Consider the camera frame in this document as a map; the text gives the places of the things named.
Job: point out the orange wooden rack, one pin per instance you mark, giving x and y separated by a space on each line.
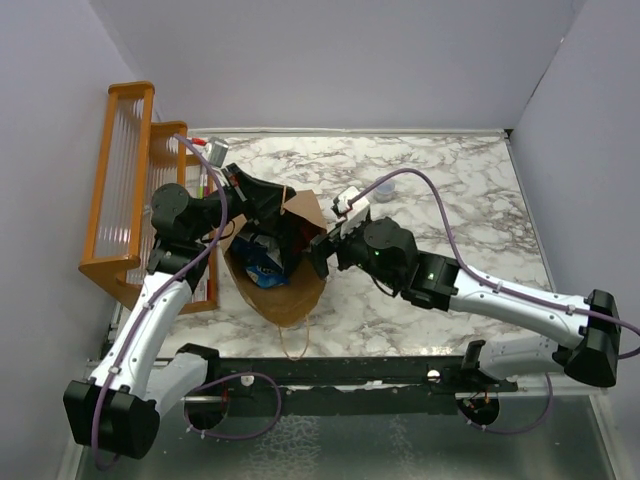
137 156

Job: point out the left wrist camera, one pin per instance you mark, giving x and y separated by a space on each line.
213 149

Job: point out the brown paper bag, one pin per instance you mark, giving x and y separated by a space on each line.
288 305

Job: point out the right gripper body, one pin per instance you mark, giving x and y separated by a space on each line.
351 249

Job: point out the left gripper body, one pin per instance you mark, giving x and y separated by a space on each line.
241 191

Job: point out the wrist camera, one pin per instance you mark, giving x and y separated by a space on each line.
352 208
213 149

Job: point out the light blue snack bag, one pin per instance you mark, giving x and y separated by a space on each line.
260 258

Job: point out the red snack packet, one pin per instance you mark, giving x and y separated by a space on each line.
307 233

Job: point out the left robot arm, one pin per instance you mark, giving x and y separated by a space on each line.
120 406

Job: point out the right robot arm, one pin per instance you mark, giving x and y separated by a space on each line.
568 334

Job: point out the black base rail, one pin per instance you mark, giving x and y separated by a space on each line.
316 386

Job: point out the small clear plastic cup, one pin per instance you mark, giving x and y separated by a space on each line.
385 192

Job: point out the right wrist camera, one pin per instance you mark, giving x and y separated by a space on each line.
352 208

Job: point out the markers in rack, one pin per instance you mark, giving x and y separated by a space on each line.
203 187

